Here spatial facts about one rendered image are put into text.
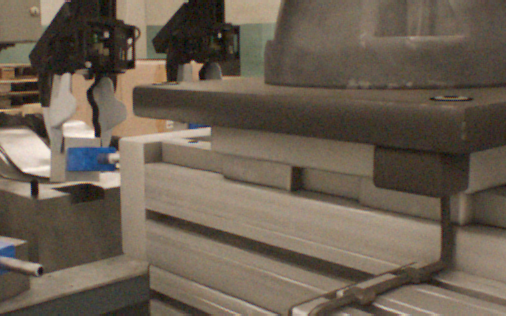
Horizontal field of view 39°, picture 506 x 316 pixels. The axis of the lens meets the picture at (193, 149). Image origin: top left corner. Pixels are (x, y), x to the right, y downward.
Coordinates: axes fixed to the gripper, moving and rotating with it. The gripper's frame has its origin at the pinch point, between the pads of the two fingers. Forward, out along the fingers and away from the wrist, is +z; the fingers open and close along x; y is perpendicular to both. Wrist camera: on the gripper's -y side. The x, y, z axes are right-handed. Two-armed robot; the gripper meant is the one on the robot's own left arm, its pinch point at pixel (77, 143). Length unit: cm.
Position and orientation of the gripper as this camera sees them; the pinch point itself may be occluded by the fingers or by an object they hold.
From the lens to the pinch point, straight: 87.4
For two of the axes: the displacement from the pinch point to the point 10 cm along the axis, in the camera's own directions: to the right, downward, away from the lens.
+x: 7.6, 0.3, 6.4
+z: 0.0, 10.0, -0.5
